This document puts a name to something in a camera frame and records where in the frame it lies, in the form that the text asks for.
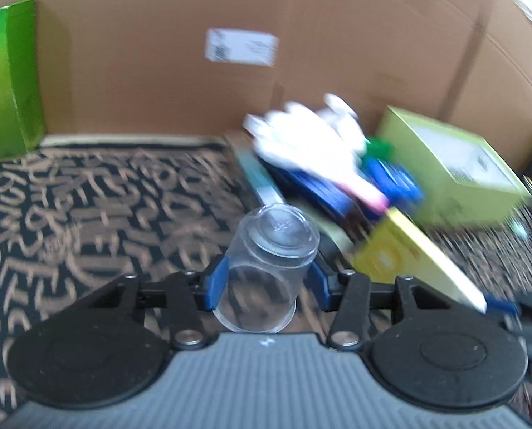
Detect clear plastic cup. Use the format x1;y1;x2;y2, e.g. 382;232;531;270
214;203;320;333

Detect small green box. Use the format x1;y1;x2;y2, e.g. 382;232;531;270
365;137;395;161

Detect yellow white long box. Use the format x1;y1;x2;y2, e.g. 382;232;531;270
351;208;487;313

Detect pink glove cuff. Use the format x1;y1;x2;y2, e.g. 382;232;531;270
337;174;389;213

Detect dark blue small box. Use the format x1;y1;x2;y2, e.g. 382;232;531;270
225;131;285;206

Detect white work gloves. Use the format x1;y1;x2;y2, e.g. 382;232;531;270
243;93;369;179

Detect light green open box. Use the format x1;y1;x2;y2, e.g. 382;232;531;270
376;107;530;228

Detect white shipping label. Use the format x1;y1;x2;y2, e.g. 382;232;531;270
205;28;278;67

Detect large cardboard backdrop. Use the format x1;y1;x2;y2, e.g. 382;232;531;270
0;0;532;168

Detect tall dark green box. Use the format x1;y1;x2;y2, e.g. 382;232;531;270
0;0;47;159

